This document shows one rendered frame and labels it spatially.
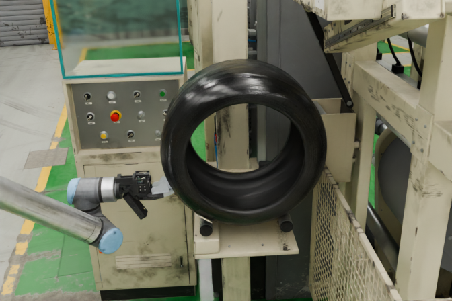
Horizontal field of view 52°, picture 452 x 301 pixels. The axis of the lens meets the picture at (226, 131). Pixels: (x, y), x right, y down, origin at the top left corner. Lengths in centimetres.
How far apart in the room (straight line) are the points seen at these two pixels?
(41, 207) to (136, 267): 123
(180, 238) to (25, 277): 107
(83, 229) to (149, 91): 87
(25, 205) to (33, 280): 168
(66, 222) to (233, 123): 74
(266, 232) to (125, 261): 104
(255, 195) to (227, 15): 69
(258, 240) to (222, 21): 81
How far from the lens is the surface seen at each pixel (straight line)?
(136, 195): 167
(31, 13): 1060
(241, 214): 160
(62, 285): 301
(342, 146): 190
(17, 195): 145
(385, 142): 224
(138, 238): 253
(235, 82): 143
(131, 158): 231
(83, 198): 169
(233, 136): 188
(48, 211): 150
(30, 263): 327
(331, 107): 203
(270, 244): 174
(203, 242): 167
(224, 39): 176
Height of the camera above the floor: 181
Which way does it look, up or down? 22 degrees down
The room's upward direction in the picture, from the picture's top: 2 degrees counter-clockwise
